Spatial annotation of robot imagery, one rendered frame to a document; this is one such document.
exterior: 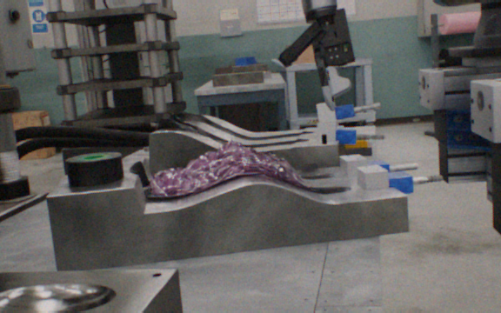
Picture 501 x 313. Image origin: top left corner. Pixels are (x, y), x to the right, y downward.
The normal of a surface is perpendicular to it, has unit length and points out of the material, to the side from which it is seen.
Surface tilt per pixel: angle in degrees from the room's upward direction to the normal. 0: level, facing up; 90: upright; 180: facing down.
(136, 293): 0
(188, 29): 90
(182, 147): 90
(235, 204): 90
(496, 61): 90
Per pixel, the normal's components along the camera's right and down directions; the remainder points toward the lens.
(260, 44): -0.01, 0.18
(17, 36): 0.98, -0.05
